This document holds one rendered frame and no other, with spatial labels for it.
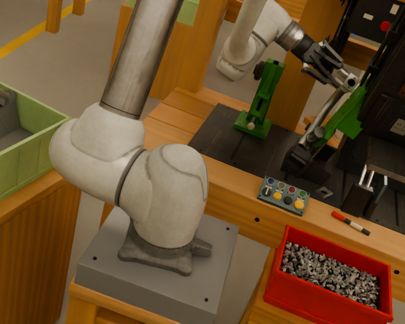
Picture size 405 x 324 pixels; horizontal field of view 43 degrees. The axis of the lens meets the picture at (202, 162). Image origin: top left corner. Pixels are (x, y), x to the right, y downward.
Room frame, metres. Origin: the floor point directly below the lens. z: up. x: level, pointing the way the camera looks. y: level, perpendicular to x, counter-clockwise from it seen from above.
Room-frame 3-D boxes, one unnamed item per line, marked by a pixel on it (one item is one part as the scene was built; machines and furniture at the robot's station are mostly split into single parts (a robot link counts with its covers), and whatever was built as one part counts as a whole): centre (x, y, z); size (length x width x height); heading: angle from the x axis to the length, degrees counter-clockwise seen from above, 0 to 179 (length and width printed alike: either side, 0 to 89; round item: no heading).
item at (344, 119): (1.58, -0.42, 1.17); 0.13 x 0.12 x 0.20; 82
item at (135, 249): (0.99, 0.02, 0.95); 0.22 x 0.18 x 0.06; 95
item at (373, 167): (1.53, -0.57, 1.11); 0.39 x 0.16 x 0.03; 172
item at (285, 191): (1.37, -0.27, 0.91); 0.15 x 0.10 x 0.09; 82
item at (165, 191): (0.99, 0.05, 1.08); 0.18 x 0.16 x 0.22; 79
